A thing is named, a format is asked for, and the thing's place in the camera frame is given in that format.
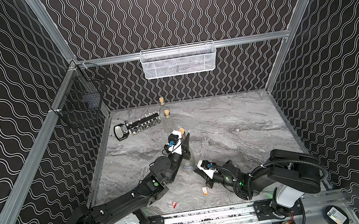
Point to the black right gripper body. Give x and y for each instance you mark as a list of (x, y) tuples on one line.
[(218, 179)]

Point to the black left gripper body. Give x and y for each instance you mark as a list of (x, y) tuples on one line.
[(183, 149)]

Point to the tall clear corked bottle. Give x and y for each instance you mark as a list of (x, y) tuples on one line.
[(192, 159)]

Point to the short clear corked bottle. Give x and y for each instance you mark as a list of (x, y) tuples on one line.
[(163, 107)]

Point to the clear bottle with orange label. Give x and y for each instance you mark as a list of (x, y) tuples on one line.
[(169, 125)]

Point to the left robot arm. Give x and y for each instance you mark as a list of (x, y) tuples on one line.
[(152, 188)]

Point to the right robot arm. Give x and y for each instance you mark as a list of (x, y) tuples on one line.
[(297, 174)]

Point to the black round device with label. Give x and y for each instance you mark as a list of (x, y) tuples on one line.
[(335, 215)]

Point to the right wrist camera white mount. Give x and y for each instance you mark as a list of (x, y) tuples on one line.
[(207, 168)]

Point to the metal base rail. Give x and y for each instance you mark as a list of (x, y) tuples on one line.
[(249, 213)]

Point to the white wire mesh basket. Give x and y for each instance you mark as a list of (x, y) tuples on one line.
[(178, 60)]

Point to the black wire basket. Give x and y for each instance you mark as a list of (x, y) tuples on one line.
[(82, 105)]

